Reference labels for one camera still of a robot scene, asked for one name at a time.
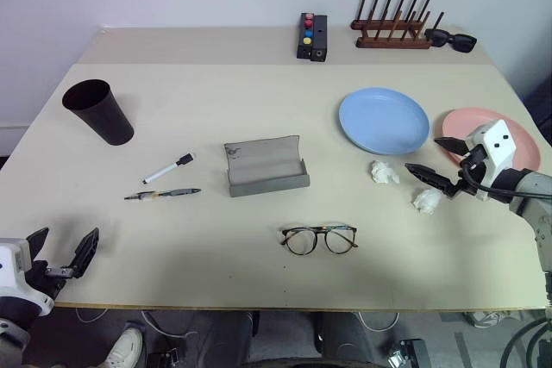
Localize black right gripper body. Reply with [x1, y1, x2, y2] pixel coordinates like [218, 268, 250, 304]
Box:
[446, 145, 490, 201]

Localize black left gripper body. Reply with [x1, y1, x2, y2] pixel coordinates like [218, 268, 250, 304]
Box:
[24, 258, 75, 301]

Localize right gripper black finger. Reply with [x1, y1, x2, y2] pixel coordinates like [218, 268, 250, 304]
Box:
[433, 136, 469, 159]
[405, 162, 461, 199]

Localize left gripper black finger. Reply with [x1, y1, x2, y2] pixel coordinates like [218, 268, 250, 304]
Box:
[70, 227, 101, 279]
[25, 226, 50, 264]

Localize pink plate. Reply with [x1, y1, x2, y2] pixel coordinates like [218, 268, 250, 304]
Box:
[441, 107, 543, 170]

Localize white tissue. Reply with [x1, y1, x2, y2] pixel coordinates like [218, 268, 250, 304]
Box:
[369, 159, 402, 185]
[410, 188, 444, 215]

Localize tortoiseshell round eyeglasses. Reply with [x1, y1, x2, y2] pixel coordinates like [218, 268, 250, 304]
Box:
[276, 224, 359, 257]

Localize grey and black ballpoint pen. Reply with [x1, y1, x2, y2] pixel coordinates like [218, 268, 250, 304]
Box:
[123, 188, 203, 202]

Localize white marker with black cap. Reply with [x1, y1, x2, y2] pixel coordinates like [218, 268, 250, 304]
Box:
[142, 152, 197, 185]

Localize grey glasses case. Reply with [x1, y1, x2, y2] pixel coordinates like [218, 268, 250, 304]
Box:
[223, 134, 311, 198]

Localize blue plate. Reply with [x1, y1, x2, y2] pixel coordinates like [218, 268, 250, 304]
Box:
[337, 87, 431, 156]

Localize black sunglasses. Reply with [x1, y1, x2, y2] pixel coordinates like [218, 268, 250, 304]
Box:
[424, 28, 479, 54]

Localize white sneaker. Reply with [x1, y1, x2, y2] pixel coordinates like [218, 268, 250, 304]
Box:
[102, 327, 144, 368]

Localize brown wooden peg rack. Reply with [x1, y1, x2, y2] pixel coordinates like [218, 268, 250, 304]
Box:
[349, 0, 446, 50]

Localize black plastic cup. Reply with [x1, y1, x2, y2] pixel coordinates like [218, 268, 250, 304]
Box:
[61, 78, 135, 147]

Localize white crumpled plastic bag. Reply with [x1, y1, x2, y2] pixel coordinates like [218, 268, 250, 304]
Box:
[463, 309, 507, 329]

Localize black button box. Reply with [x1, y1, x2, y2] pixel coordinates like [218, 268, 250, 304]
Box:
[310, 15, 329, 63]

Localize black box with coloured buttons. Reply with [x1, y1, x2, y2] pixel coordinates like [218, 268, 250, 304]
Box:
[296, 11, 317, 59]

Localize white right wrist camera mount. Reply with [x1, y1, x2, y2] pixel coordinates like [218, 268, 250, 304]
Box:
[463, 119, 518, 197]

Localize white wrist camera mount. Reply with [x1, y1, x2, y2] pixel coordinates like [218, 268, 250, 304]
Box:
[463, 119, 518, 197]
[0, 237, 55, 317]

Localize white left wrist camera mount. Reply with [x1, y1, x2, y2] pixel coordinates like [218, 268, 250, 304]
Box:
[0, 237, 55, 317]

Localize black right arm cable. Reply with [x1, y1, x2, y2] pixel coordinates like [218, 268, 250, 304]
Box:
[456, 159, 552, 206]

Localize thin white cable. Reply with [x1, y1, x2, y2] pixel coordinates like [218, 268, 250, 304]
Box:
[74, 308, 110, 325]

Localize thick white floor cable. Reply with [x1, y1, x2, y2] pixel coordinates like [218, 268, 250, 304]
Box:
[141, 309, 194, 340]

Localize looped white floor cable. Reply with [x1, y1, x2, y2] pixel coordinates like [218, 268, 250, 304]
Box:
[359, 310, 400, 334]

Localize black metal bracket with clamp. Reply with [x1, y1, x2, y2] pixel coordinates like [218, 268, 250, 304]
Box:
[386, 337, 429, 368]

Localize black hanging cables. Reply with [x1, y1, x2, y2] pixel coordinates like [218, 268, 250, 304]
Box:
[501, 315, 552, 368]

